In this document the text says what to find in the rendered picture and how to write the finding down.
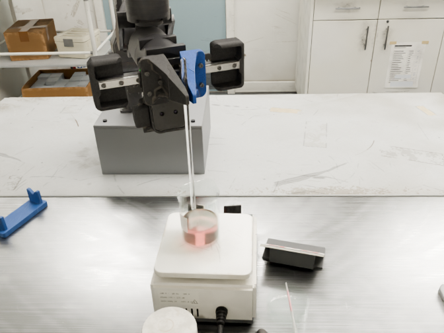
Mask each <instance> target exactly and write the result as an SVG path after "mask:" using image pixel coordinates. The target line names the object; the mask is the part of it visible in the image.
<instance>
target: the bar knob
mask: <svg viewBox="0 0 444 333"><path fill-rule="evenodd" d="M224 213H241V204H236V205H224Z"/></svg>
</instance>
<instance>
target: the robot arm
mask: <svg viewBox="0 0 444 333"><path fill-rule="evenodd" d="M113 4H114V12H115V18H116V25H115V30H114V32H113V34H112V37H111V39H110V45H111V51H109V52H108V54H107V55H97V56H92V57H90V58H89V60H88V61H87V70H88V74H89V80H90V84H91V91H92V97H93V100H94V105H95V107H96V109H97V110H100V111H106V110H113V109H117V108H120V112H121V113H124V112H132V113H133V120H134V122H135V126H136V127H137V128H143V131H144V133H147V132H152V131H155V132H156V133H166V132H170V131H178V130H185V129H186V127H185V117H184V105H189V104H190V102H191V103H192V104H196V103H197V101H196V98H199V97H203V96H204V95H205V93H206V73H211V84H212V85H213V86H214V88H215V89H216V90H218V91H226V90H231V89H238V88H241V87H243V85H244V43H243V42H242V41H241V40H239V39H238V38H237V37H234V38H225V39H219V40H213V41H212V42H210V44H209V47H210V53H204V52H203V51H202V50H201V49H196V50H187V51H186V45H185V44H184V43H179V44H177V41H176V35H175V34H173V30H174V24H175V19H174V15H173V14H172V13H171V7H169V0H113ZM182 57H185V58H186V67H187V77H188V92H187V90H186V88H185V86H184V84H183V83H182V73H181V63H180V60H181V58H182ZM208 60H209V61H208Z"/></svg>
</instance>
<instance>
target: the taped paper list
mask: <svg viewBox="0 0 444 333"><path fill-rule="evenodd" d="M428 43H429V41H422V42H390V44H392V46H391V50H390V57H389V62H388V69H387V76H386V81H385V88H418V81H419V77H420V71H421V67H422V61H423V57H424V52H425V48H426V44H428Z"/></svg>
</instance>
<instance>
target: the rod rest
mask: <svg viewBox="0 0 444 333"><path fill-rule="evenodd" d="M26 191H27V193H28V197H29V200H28V201H27V202H26V203H24V204H22V205H21V206H20V207H19V208H17V209H16V210H14V211H13V212H12V213H10V214H9V215H8V216H6V217H5V218H4V217H3V216H0V237H3V238H6V237H8V236H9V235H10V234H11V233H13V232H14V231H16V230H17V229H18V228H19V227H21V226H22V225H24V224H25V223H26V222H27V221H28V220H30V219H31V218H33V217H34V216H35V215H36V214H37V213H39V212H40V211H42V210H43V209H44V208H45V207H47V206H48V203H47V201H46V200H42V197H41V195H40V191H39V190H37V191H35V192H34V191H33V190H32V189H31V188H27V189H26Z"/></svg>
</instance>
